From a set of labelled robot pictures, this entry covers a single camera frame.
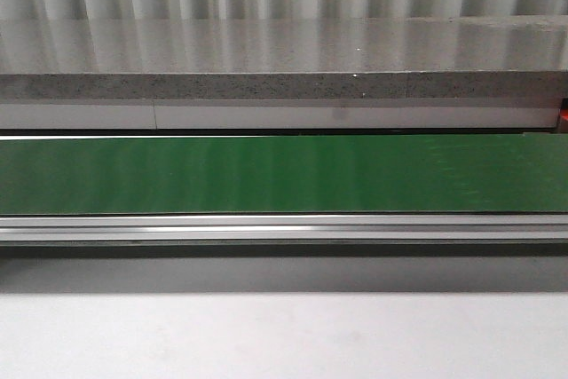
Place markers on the grey speckled stone counter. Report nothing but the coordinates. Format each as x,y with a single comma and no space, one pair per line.
160,75

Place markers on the red plastic tray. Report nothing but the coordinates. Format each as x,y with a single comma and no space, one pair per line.
562,124

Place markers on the green conveyor belt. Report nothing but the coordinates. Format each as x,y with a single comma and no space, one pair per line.
285,174

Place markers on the aluminium conveyor frame rail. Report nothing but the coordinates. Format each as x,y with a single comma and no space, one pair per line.
257,229

